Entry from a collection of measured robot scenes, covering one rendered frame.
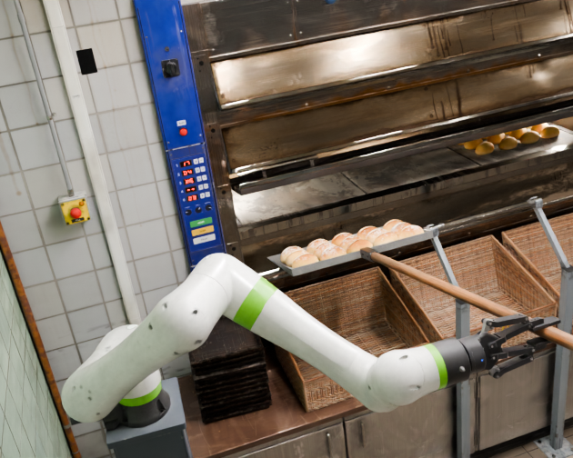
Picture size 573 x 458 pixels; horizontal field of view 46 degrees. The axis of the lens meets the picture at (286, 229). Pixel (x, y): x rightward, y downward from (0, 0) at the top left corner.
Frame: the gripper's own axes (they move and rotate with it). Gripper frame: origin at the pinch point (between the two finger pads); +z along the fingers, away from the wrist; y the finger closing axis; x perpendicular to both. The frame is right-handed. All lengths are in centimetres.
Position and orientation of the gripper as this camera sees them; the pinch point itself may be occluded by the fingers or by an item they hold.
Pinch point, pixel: (544, 331)
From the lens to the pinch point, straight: 155.7
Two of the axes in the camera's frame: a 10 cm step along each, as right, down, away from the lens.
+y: 1.9, 9.6, 2.0
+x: 2.8, 1.4, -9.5
